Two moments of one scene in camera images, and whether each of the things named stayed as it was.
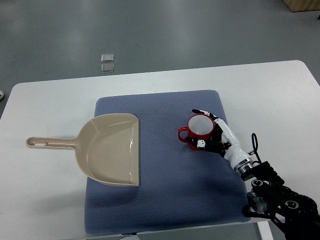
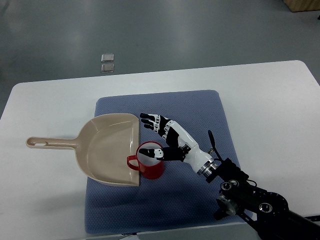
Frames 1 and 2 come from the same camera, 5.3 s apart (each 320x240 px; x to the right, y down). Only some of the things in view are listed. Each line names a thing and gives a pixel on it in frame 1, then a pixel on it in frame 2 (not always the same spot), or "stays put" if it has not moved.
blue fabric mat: x=179 y=187 stays put
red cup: x=200 y=127 → x=150 y=168
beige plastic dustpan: x=107 y=148 stays put
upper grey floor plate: x=107 y=57 stays put
